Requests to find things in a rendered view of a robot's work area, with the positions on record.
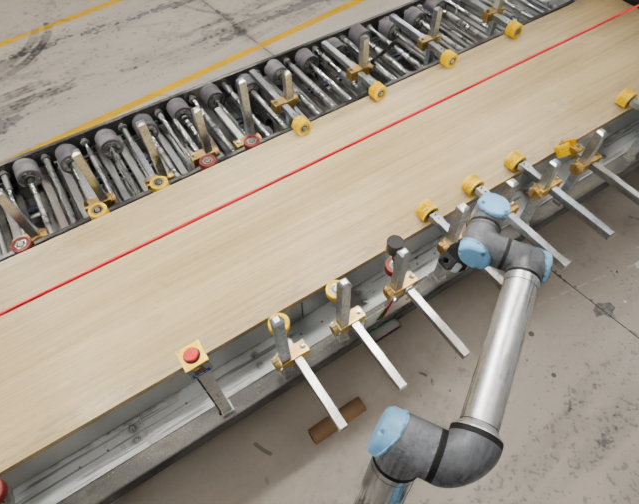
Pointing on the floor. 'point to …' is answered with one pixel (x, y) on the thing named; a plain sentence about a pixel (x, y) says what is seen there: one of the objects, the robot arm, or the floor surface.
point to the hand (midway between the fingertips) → (450, 270)
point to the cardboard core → (333, 422)
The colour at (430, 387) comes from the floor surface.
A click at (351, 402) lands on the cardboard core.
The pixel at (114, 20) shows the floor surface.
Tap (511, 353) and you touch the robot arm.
